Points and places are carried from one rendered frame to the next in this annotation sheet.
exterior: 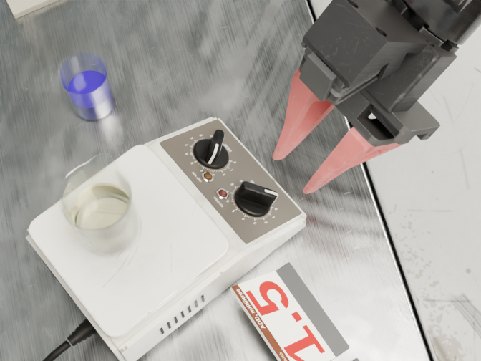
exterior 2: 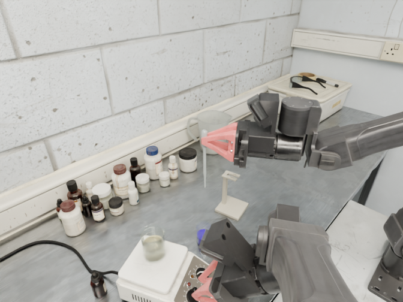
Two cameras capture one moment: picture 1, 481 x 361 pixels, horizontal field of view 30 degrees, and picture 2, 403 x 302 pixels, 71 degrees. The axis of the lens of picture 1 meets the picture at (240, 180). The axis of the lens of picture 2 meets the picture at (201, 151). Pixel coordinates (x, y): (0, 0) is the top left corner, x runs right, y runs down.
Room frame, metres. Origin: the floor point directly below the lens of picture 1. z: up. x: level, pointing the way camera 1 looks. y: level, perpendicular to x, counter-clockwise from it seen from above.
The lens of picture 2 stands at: (0.09, -0.30, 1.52)
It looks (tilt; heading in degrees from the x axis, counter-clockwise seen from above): 32 degrees down; 56
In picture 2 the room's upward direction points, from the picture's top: straight up
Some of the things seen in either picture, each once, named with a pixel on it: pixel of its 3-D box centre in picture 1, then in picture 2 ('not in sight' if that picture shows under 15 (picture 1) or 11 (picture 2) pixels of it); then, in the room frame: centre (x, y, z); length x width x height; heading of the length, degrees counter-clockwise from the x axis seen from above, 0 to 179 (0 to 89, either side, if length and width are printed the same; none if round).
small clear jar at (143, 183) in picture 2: not in sight; (143, 183); (0.34, 0.44, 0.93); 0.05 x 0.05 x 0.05
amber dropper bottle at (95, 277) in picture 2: not in sight; (97, 282); (0.11, 0.15, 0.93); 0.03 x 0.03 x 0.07
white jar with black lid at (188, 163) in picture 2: not in sight; (188, 159); (0.54, 0.46, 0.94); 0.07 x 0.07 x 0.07
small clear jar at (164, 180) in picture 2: not in sight; (164, 179); (0.42, 0.42, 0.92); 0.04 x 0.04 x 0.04
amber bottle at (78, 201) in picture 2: not in sight; (75, 196); (0.13, 0.45, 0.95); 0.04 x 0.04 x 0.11
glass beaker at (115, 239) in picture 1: (103, 208); (155, 242); (0.24, 0.10, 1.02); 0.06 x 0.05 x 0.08; 166
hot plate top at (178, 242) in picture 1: (129, 237); (154, 262); (0.23, 0.09, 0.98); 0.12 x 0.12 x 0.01; 37
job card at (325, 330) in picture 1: (290, 318); not in sight; (0.17, -0.04, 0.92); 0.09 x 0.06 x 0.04; 31
